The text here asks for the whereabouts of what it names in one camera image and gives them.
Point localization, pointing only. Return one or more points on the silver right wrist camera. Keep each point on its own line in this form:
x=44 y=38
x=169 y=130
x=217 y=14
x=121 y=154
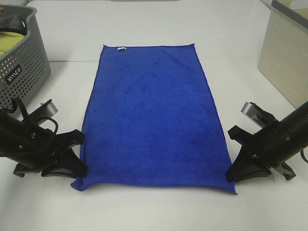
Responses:
x=253 y=112

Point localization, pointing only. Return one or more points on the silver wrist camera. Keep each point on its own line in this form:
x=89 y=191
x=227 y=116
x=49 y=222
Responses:
x=253 y=112
x=48 y=109

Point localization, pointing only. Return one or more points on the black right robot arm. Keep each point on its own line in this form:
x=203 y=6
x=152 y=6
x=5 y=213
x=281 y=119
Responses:
x=300 y=118

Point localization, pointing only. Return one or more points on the black item in basket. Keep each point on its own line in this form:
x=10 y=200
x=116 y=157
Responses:
x=13 y=23

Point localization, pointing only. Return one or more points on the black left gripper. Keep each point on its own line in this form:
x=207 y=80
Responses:
x=52 y=155

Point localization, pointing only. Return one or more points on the yellow-green cloth in basket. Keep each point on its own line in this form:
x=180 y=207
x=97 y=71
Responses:
x=9 y=40

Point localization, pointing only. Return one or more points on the beige plastic storage bin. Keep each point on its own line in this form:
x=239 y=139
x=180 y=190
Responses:
x=284 y=55

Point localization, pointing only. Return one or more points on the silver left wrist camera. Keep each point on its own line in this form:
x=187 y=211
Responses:
x=48 y=109

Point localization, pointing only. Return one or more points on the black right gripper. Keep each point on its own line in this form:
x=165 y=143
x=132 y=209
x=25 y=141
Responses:
x=269 y=148

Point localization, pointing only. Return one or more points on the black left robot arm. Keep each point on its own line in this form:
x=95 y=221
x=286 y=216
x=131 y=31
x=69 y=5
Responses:
x=18 y=128

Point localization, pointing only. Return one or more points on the grey perforated laundry basket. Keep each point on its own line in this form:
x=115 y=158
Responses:
x=25 y=67

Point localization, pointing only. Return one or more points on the blue microfibre towel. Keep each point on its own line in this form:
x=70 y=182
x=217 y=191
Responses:
x=151 y=121

